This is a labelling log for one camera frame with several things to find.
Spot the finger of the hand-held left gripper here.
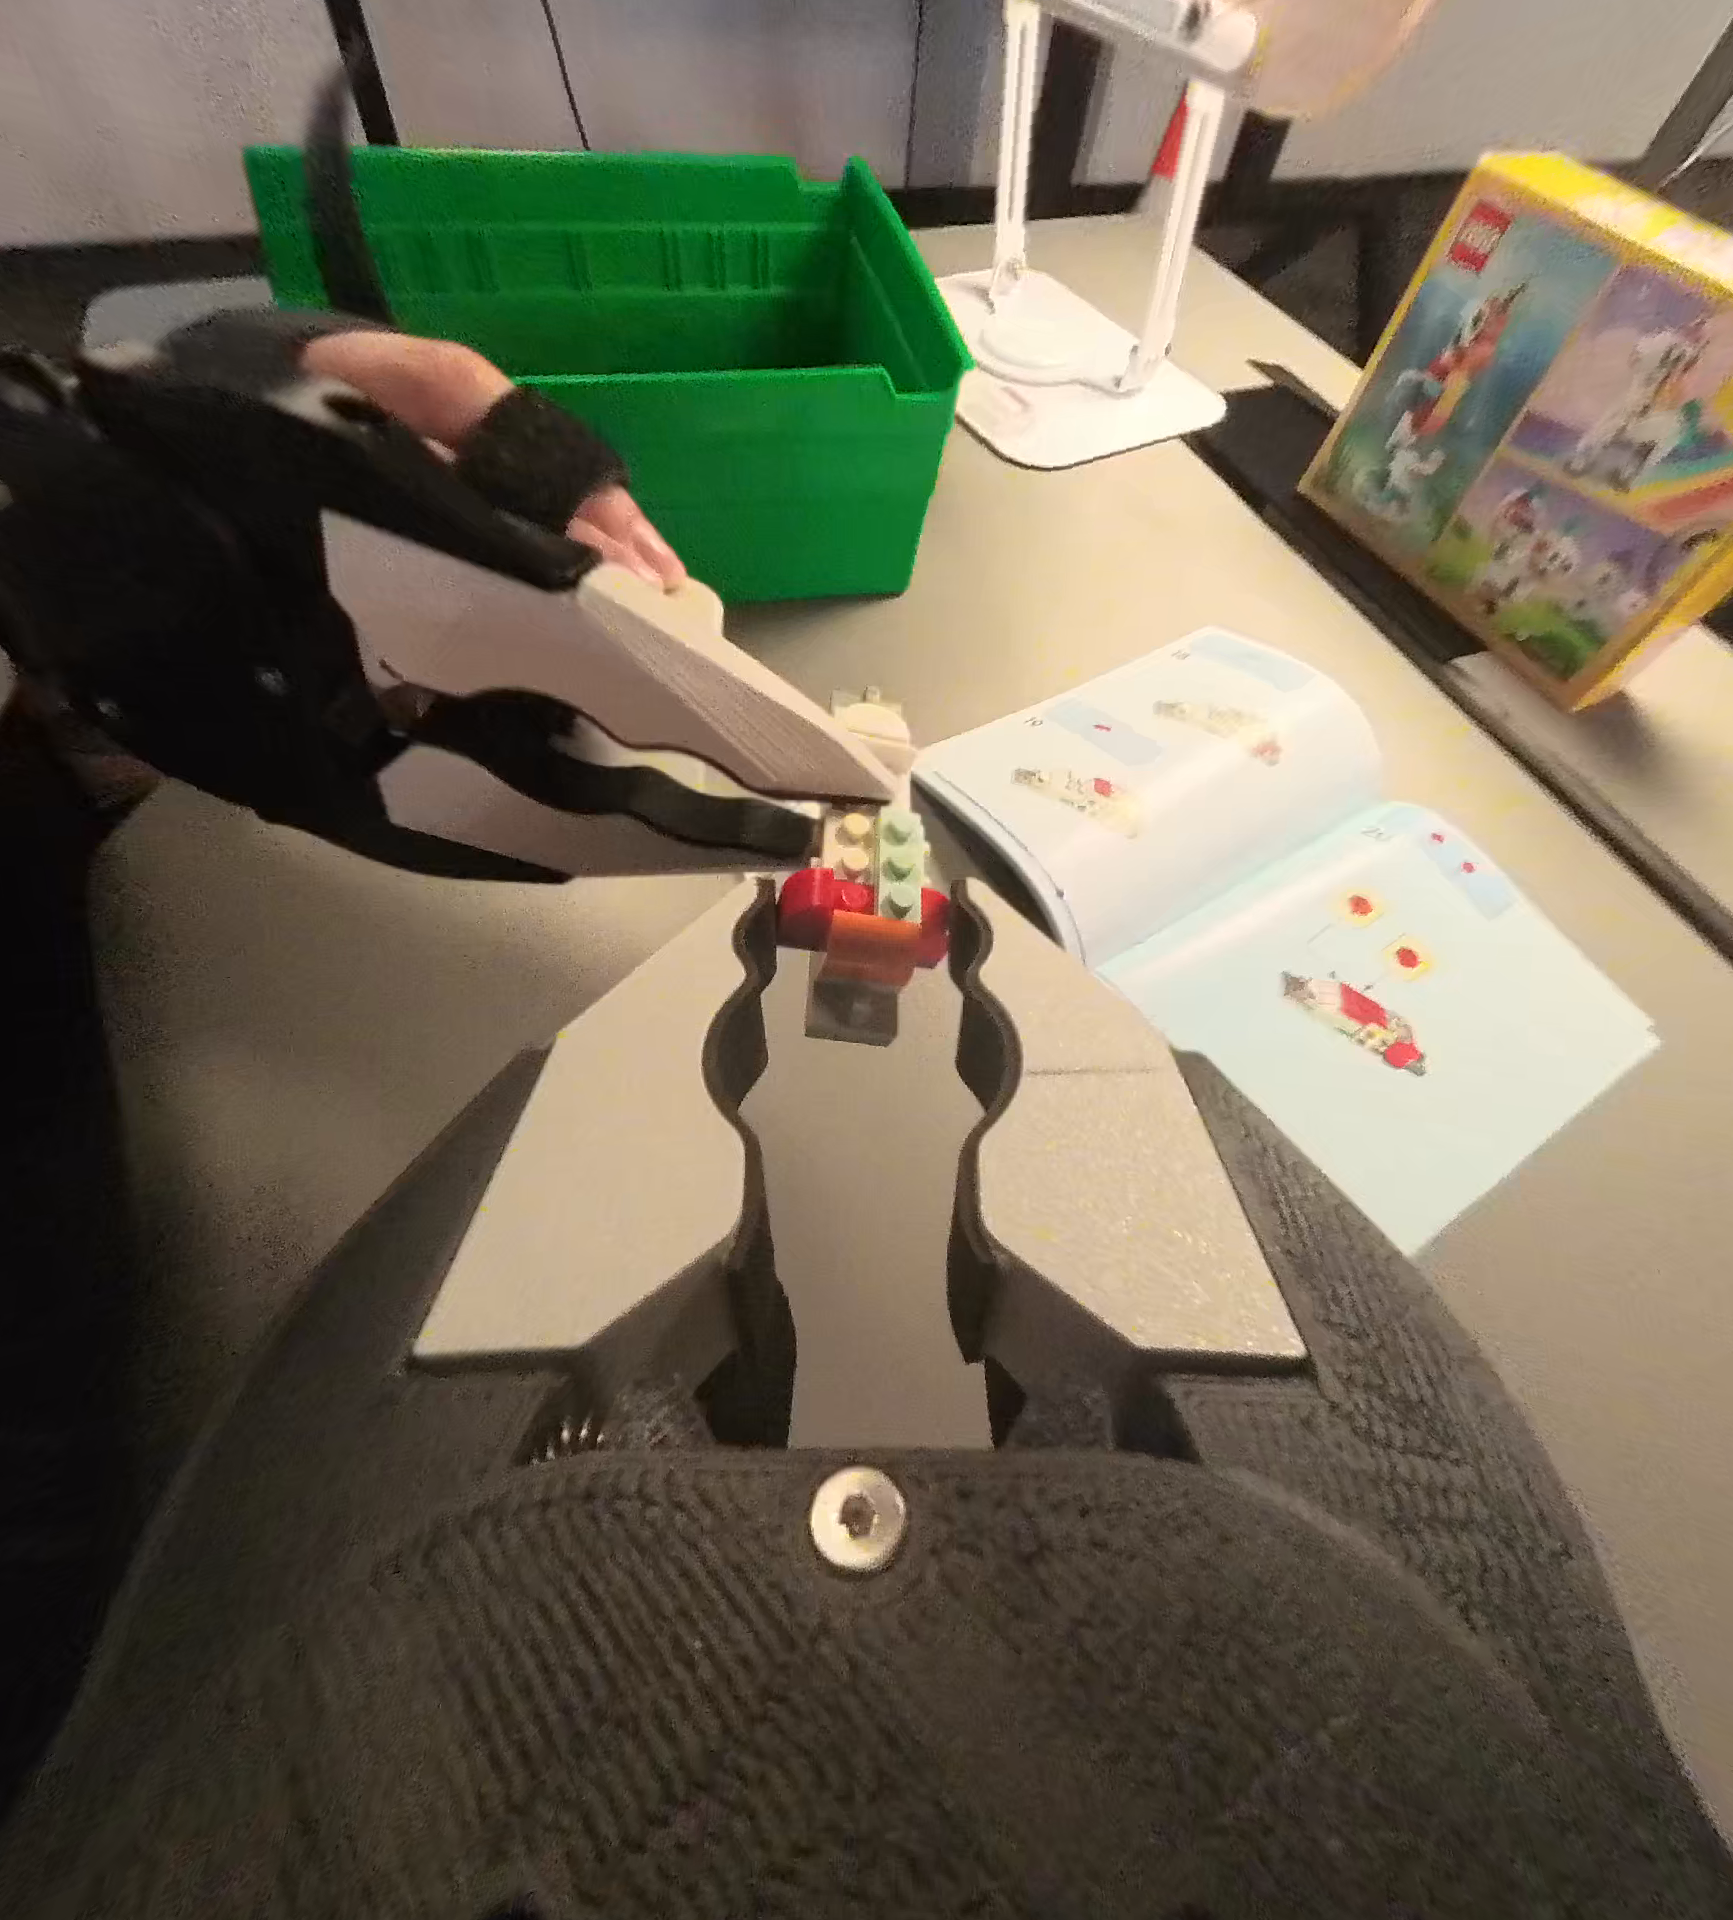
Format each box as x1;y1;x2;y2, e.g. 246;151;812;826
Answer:
322;508;911;805
375;734;825;889

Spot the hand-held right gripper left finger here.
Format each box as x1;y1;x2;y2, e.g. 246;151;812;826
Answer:
409;877;800;1404

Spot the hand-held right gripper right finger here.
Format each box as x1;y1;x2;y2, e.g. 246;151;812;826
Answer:
943;877;1312;1413

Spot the small lego model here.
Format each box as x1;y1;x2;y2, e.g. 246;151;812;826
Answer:
774;683;951;1048

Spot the yellow lego set box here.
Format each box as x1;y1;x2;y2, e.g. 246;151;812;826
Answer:
1296;151;1733;715

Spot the person's left hand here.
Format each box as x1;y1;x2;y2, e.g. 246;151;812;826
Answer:
308;334;690;592

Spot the open instruction booklet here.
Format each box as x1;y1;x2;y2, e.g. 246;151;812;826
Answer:
911;627;1660;1259

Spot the green plastic bin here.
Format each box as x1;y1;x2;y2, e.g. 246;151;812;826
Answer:
244;143;975;604

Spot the white desk stand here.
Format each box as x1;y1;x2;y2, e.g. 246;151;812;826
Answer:
940;0;1272;472

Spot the black cable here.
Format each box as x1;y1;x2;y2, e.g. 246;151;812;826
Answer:
298;60;403;330

